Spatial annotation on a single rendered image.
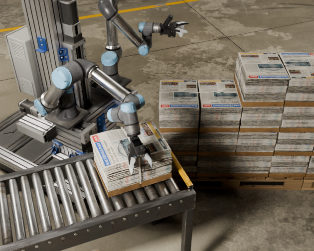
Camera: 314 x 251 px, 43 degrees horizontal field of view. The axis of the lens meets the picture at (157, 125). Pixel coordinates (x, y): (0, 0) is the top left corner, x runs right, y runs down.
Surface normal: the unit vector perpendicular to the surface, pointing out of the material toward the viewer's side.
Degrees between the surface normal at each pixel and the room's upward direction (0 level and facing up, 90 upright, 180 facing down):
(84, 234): 90
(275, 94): 90
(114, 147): 1
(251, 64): 0
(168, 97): 0
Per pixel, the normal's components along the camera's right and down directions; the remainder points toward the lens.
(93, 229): 0.36, 0.58
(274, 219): 0.00, -0.79
